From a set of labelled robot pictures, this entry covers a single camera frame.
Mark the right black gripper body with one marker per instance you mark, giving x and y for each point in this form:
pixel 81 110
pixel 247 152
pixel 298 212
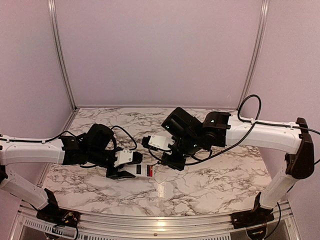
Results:
pixel 179 164

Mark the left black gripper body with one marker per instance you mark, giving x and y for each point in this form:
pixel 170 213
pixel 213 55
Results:
pixel 114 174

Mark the white battery cover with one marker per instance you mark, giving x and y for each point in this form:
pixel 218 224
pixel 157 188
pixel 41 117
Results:
pixel 160 178

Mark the white red remote control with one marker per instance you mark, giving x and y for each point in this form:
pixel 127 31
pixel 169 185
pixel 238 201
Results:
pixel 141 170

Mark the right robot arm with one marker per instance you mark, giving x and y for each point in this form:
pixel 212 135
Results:
pixel 225 130

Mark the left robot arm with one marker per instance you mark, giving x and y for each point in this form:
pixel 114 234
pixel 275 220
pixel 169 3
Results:
pixel 98 146

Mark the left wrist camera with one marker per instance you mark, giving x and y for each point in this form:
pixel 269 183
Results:
pixel 127 157

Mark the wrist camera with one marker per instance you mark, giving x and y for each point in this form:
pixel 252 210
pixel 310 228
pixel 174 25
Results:
pixel 127 157
pixel 157 142

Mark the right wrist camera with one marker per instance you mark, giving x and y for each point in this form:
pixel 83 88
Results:
pixel 157 142

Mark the front aluminium frame rail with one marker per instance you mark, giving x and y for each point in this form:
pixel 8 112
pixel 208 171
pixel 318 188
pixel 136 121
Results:
pixel 99 226

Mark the left aluminium frame post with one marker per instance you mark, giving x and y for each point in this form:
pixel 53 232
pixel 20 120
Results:
pixel 59 52

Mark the aluminium frame post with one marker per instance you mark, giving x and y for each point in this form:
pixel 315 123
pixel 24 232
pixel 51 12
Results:
pixel 262 23
pixel 59 52

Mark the right aluminium frame post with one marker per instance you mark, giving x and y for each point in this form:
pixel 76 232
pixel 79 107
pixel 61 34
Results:
pixel 262 23

